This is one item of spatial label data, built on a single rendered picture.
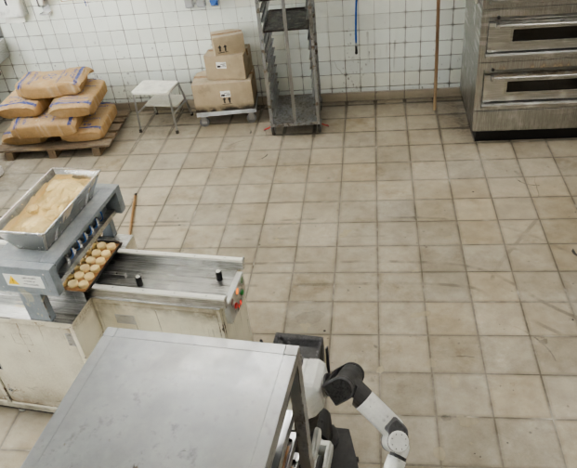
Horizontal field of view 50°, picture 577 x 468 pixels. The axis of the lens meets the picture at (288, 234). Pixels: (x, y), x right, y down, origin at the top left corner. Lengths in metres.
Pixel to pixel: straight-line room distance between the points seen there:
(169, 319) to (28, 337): 0.74
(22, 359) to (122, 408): 2.26
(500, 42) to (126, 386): 4.64
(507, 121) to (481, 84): 0.43
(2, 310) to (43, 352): 0.30
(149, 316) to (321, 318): 1.31
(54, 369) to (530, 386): 2.58
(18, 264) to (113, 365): 1.67
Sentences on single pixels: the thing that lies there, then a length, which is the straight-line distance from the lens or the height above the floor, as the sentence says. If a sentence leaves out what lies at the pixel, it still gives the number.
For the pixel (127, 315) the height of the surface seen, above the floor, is 0.74.
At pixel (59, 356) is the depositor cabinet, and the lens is 3.46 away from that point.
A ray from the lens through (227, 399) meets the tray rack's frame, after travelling 1.36.
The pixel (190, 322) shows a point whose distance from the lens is 3.14.
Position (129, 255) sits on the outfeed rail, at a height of 0.88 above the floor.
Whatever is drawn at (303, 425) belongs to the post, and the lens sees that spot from 1.61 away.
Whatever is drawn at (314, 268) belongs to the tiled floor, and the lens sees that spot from 4.47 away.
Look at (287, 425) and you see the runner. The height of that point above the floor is 1.58.
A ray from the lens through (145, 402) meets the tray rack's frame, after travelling 1.40.
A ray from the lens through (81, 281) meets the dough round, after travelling 3.29.
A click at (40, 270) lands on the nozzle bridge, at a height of 1.17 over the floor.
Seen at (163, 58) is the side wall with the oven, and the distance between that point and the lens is 6.92.
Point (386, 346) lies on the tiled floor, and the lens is 3.91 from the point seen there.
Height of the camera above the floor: 2.86
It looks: 36 degrees down
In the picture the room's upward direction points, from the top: 7 degrees counter-clockwise
